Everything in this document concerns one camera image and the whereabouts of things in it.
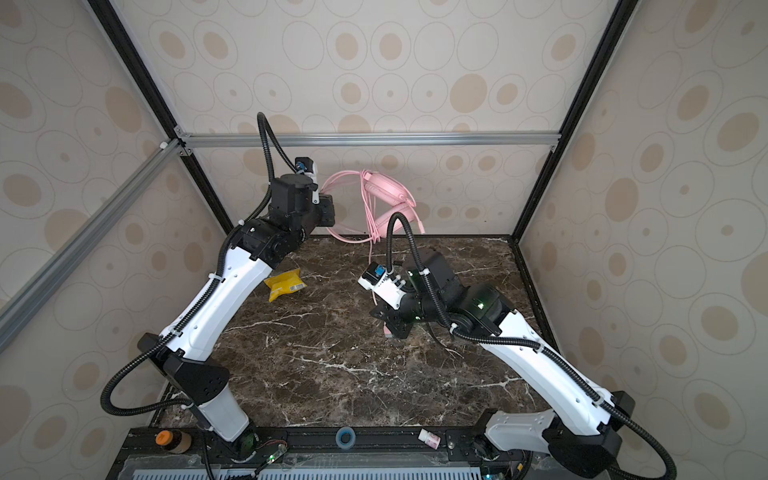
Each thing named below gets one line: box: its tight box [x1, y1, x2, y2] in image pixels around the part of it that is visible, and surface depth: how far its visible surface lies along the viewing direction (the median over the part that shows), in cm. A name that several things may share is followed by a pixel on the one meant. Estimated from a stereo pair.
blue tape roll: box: [335, 426, 356, 449], surface depth 76 cm
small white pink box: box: [418, 428, 441, 450], surface depth 75 cm
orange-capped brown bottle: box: [156, 429, 192, 454], surface depth 69 cm
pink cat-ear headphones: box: [360, 169, 425, 244], surface depth 67 cm
